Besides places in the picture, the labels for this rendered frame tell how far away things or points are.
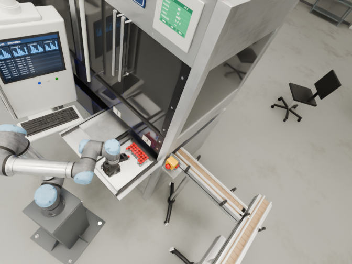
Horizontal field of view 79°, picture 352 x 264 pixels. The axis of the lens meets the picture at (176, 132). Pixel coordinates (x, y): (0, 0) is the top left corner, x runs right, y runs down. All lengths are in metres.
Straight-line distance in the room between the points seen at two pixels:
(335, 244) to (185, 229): 1.93
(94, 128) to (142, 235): 1.21
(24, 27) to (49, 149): 1.54
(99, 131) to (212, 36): 1.23
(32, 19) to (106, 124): 0.83
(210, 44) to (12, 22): 1.14
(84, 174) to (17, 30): 0.96
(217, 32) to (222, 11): 0.07
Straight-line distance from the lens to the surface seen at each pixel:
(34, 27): 1.64
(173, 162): 1.57
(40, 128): 1.96
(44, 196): 1.49
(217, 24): 0.88
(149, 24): 1.12
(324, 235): 3.51
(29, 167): 1.14
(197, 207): 2.63
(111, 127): 1.84
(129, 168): 1.66
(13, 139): 1.25
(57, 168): 1.09
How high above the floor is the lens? 2.38
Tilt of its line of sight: 52 degrees down
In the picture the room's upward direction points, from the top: 24 degrees clockwise
